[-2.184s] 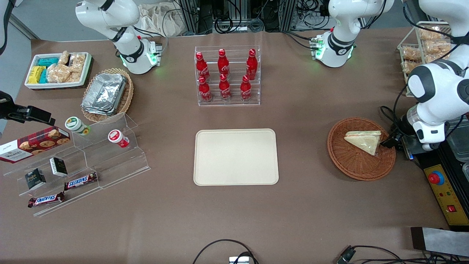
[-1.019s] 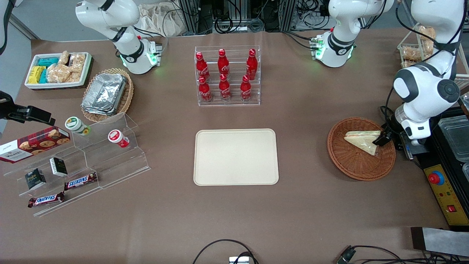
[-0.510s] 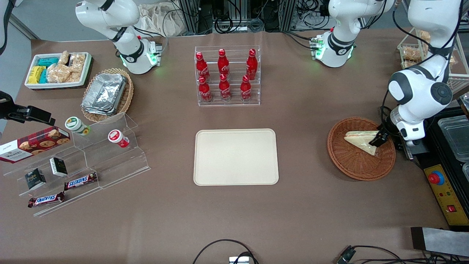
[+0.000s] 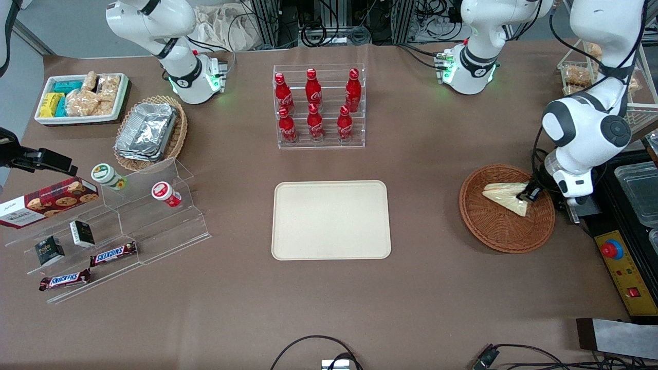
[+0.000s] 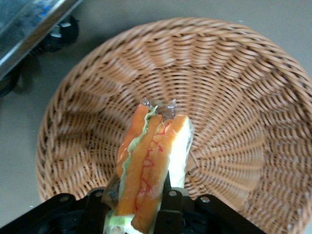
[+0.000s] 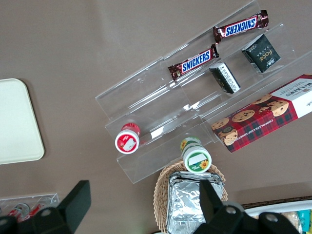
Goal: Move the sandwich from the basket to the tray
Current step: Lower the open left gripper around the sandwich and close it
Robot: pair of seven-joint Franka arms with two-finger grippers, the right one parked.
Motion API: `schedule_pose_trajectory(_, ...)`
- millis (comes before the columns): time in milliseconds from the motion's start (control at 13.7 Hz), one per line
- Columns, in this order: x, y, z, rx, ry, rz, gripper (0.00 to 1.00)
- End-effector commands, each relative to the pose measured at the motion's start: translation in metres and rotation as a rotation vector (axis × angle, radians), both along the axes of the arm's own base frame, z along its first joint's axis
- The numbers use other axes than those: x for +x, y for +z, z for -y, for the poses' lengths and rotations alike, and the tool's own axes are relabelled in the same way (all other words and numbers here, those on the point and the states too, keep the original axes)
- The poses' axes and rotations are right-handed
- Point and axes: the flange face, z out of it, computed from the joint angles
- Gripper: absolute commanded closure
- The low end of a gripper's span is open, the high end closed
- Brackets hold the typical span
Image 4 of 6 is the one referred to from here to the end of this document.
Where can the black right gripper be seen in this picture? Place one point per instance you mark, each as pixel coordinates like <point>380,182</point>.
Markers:
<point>21,155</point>

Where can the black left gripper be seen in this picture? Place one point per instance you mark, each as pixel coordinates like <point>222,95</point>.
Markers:
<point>537,186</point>

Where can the triangular sandwich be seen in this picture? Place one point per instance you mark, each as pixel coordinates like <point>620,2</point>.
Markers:
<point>501,194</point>

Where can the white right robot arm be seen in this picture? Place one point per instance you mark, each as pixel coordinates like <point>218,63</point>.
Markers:
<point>180,67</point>

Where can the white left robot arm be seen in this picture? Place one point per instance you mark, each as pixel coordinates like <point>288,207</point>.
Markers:
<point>478,56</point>

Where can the brown round wicker basket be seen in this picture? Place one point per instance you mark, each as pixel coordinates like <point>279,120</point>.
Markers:
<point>504,231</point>

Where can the white rectangular snack tray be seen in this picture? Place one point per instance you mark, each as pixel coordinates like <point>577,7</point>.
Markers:
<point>77,118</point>

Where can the light wicker basket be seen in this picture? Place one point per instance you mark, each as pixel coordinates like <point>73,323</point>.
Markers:
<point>177,139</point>

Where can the beige plastic serving tray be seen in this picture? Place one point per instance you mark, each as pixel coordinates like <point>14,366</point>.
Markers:
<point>329,221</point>

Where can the red tartan Walkers cookie box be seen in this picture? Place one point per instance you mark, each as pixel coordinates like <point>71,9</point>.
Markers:
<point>51,200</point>

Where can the green-lidded sunflower cup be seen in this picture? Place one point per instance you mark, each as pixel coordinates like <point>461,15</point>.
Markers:
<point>103,173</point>

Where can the teal snack packet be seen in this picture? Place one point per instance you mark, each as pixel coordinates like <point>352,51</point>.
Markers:
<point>68,86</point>
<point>61,108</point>

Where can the grey metal plate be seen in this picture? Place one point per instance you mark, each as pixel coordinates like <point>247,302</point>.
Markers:
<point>586,208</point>

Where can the yellow snack packet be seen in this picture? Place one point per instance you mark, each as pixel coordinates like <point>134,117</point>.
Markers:
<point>48,103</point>

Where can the clear bag of rice crackers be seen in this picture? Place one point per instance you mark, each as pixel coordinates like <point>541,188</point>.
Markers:
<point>109,85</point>
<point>90,80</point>
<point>106,107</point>
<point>81,103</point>

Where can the black box with white side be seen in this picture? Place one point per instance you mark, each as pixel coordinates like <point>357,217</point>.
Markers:
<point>82,234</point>

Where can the black machine housing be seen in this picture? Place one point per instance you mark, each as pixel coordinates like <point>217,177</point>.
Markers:
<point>609,218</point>

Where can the black box with gold lettering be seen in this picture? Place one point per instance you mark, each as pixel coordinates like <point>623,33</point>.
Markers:
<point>50,251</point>

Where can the aluminium foil container stack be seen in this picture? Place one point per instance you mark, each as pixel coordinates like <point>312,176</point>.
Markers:
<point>146,131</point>

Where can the red emergency stop button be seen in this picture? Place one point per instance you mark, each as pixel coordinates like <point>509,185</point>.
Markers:
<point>611,250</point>

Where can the clear plastic container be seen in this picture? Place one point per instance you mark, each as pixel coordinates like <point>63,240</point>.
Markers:
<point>640,195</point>

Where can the Snickers chocolate bar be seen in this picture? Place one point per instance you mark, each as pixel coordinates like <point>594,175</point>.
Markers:
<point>64,279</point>
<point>113,254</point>

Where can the red-lidded small cup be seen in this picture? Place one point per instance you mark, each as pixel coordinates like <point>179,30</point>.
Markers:
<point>162,191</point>

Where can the clear bag of fried snacks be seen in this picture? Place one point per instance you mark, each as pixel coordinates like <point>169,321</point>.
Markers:
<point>578,76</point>
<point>593,50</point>
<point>635,85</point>
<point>573,90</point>

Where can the yellow control panel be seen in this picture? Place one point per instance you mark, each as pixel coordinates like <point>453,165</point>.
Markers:
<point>624,277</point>

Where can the clear acrylic stepped display stand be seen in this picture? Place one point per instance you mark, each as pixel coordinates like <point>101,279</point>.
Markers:
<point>164,231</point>

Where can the grey flat board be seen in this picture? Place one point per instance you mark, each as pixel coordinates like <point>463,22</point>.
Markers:
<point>622,336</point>

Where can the red cola bottle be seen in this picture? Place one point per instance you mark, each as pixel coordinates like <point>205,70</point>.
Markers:
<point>344,126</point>
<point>353,92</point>
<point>287,128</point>
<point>315,126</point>
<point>283,95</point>
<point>313,92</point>

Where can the clear acrylic bottle rack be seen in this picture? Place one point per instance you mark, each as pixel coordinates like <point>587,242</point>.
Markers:
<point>324,141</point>

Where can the beige cloth bag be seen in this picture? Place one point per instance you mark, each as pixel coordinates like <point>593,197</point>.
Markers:
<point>231,31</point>

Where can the small silver device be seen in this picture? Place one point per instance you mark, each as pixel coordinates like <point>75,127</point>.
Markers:
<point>335,365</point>

